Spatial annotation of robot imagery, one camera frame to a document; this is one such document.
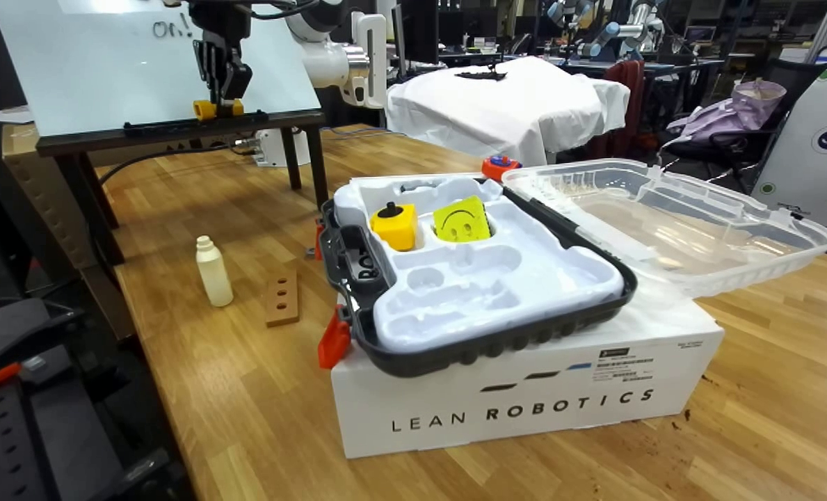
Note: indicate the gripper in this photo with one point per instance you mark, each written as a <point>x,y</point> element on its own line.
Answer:
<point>220,19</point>

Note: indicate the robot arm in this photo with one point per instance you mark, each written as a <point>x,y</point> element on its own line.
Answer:
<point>330,59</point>

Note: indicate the small yellow object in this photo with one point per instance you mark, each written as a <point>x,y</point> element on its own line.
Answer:
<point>204,110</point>

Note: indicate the dark whiteboard stand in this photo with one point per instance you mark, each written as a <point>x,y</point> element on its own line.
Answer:
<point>177,133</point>

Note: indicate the small white box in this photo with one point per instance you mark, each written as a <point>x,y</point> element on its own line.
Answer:
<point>274,147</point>

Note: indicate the whiteboard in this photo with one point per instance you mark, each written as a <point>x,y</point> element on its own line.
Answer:
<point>107,69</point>

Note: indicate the black object on cloth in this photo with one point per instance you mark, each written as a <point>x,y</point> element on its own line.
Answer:
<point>481,74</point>

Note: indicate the yellow smiley face object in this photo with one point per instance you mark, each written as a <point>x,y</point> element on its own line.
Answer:
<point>460,221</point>

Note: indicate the white cardboard box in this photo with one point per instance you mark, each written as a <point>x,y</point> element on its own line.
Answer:
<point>524,410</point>

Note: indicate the monitor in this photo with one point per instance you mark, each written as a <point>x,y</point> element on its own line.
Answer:
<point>419,31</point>

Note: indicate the white plastic bottle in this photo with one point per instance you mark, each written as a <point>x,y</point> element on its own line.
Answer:
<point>214,278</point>

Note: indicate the perforated wooden panel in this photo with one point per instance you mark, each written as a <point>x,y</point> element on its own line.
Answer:
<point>44,202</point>

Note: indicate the yellow cube with black knob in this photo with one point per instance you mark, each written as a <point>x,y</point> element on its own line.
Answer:
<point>396,226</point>

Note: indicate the wooden block with holes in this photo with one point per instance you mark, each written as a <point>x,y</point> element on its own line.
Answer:
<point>282,299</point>

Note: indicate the table under white cloth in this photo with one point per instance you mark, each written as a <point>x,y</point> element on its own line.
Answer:
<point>503,111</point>

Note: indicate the orange and blue round toy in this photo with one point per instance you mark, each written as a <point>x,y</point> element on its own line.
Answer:
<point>499,167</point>

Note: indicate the black tool case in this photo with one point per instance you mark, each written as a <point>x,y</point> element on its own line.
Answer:
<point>483,292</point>

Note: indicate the background robot arms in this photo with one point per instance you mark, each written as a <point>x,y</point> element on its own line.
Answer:
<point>604,31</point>

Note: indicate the black cart with orange clip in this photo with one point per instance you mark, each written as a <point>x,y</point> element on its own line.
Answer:
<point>44,417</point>

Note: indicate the clear tool case lid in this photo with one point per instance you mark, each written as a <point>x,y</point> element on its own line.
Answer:
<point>670,223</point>

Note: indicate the black office chair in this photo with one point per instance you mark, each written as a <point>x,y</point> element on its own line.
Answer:
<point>789,104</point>

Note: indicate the white panel with round marks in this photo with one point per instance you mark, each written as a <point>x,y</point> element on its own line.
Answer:
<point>816,139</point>

